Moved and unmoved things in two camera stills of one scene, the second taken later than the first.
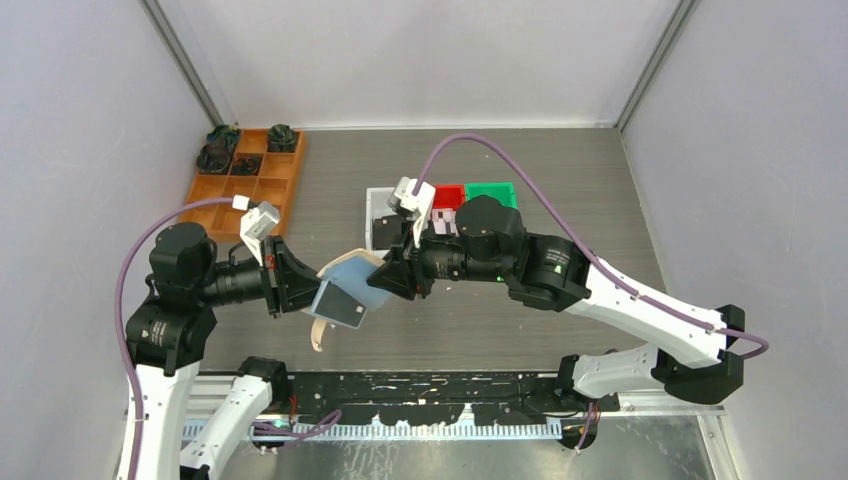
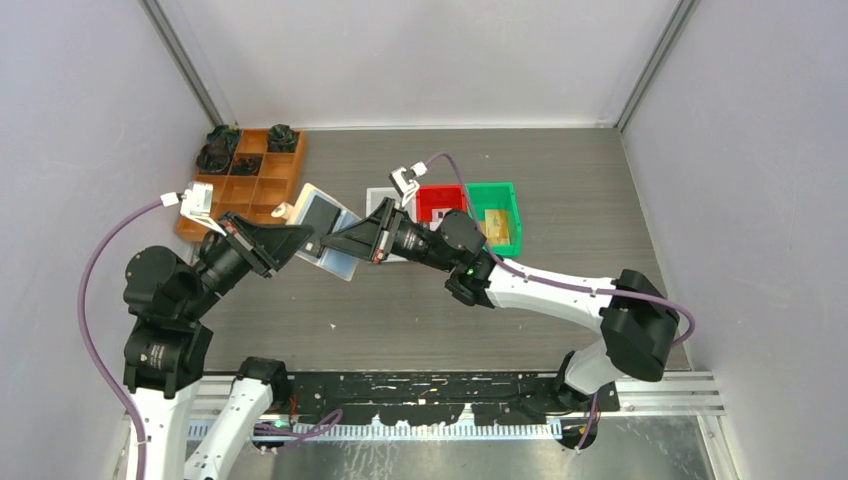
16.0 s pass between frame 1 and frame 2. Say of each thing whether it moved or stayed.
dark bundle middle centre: stayed
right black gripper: moved
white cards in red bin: stayed
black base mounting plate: stayed
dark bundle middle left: stayed
